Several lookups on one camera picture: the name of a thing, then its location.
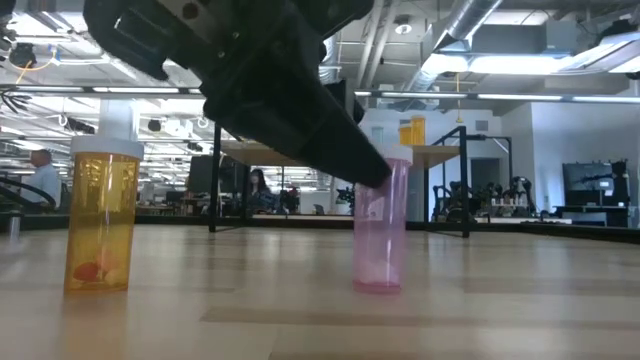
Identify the black ceiling-hung device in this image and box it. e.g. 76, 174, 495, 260
8, 42, 39, 69

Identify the black aluminium table frame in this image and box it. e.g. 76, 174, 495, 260
0, 212, 640, 246

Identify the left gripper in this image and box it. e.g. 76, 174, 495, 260
82, 0, 393, 189

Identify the person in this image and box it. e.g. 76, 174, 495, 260
244, 168, 275, 215
22, 148, 64, 214

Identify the long light strip bar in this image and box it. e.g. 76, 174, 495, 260
0, 84, 640, 104

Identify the silver spiral air duct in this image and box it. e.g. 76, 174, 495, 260
317, 29, 351, 89

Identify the black monitor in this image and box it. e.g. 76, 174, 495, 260
187, 154, 252, 194

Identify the silver slanted air duct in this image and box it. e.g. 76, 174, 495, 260
399, 0, 506, 94

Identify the dark wall monitor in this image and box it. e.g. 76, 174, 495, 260
562, 160, 630, 207

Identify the pink pill bottle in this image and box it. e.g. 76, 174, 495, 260
351, 144, 414, 296

